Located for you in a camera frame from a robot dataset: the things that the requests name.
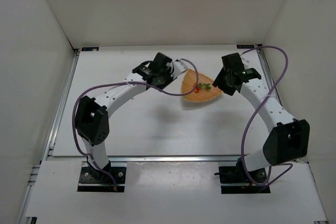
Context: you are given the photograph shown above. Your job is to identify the red cherries with green leaves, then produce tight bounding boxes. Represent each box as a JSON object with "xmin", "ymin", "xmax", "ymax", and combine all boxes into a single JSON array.
[{"xmin": 194, "ymin": 82, "xmax": 212, "ymax": 93}]

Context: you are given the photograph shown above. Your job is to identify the black corner bracket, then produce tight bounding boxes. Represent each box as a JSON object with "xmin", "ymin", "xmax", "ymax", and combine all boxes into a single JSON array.
[
  {"xmin": 81, "ymin": 47, "xmax": 99, "ymax": 51},
  {"xmin": 236, "ymin": 45, "xmax": 255, "ymax": 49}
]

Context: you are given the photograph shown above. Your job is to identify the front aluminium frame rail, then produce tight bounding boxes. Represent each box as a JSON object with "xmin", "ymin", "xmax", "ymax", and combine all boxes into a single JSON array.
[{"xmin": 107, "ymin": 155, "xmax": 297, "ymax": 163}]

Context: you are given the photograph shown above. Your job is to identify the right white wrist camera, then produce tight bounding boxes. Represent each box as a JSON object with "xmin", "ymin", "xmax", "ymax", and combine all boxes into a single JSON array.
[{"xmin": 240, "ymin": 54, "xmax": 250, "ymax": 68}]

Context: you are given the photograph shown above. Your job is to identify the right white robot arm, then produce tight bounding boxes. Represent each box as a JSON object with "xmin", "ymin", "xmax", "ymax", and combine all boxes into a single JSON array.
[{"xmin": 213, "ymin": 53, "xmax": 310, "ymax": 173}]

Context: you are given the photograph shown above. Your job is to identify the aluminium frame rail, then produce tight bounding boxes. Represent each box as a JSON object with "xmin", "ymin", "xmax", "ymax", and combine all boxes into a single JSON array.
[
  {"xmin": 39, "ymin": 49, "xmax": 81, "ymax": 164},
  {"xmin": 107, "ymin": 155, "xmax": 297, "ymax": 163},
  {"xmin": 256, "ymin": 44, "xmax": 300, "ymax": 162}
]

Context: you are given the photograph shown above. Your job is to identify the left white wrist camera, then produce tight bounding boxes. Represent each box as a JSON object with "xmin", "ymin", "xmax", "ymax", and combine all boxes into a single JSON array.
[{"xmin": 171, "ymin": 60, "xmax": 188, "ymax": 79}]

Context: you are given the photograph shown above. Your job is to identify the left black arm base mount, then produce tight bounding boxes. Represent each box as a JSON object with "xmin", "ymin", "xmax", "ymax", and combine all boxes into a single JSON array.
[{"xmin": 77, "ymin": 162, "xmax": 127, "ymax": 193}]

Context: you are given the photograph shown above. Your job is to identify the purple cable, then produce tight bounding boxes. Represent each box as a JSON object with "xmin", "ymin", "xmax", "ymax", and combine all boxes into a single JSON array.
[
  {"xmin": 240, "ymin": 46, "xmax": 294, "ymax": 192},
  {"xmin": 72, "ymin": 58, "xmax": 199, "ymax": 192}
]

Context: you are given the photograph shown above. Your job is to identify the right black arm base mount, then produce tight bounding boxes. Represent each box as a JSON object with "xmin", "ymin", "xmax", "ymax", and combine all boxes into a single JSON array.
[{"xmin": 214, "ymin": 166, "xmax": 271, "ymax": 195}]

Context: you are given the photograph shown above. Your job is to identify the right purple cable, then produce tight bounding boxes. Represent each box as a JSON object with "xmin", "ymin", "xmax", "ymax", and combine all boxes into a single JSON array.
[{"xmin": 240, "ymin": 46, "xmax": 294, "ymax": 192}]

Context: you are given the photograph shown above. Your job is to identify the woven triangular fruit basket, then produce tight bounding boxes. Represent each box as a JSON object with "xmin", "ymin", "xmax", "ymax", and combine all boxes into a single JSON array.
[{"xmin": 181, "ymin": 69, "xmax": 223, "ymax": 103}]

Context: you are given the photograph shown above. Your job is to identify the left aluminium frame rail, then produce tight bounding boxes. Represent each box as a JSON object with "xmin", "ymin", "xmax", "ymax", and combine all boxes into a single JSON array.
[{"xmin": 39, "ymin": 49, "xmax": 81, "ymax": 164}]

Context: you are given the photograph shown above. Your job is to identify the right aluminium frame rail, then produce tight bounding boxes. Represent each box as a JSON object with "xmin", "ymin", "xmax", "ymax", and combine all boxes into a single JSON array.
[{"xmin": 256, "ymin": 44, "xmax": 300, "ymax": 162}]

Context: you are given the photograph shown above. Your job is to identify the right black corner bracket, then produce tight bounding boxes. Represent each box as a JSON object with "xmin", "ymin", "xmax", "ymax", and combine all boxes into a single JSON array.
[{"xmin": 236, "ymin": 45, "xmax": 255, "ymax": 49}]

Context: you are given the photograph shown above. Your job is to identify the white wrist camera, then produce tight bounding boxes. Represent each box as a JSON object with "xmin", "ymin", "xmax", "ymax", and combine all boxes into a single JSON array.
[
  {"xmin": 171, "ymin": 60, "xmax": 188, "ymax": 79},
  {"xmin": 240, "ymin": 54, "xmax": 250, "ymax": 68}
]

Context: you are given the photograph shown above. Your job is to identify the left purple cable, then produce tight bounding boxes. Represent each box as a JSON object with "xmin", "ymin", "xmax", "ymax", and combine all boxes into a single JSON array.
[{"xmin": 72, "ymin": 58, "xmax": 199, "ymax": 192}]

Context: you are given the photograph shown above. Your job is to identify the left black corner bracket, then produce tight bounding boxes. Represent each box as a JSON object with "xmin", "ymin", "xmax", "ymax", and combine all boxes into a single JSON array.
[{"xmin": 81, "ymin": 47, "xmax": 99, "ymax": 51}]

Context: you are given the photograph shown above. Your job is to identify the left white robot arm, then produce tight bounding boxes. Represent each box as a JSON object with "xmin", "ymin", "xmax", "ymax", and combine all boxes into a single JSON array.
[{"xmin": 75, "ymin": 52, "xmax": 186, "ymax": 183}]

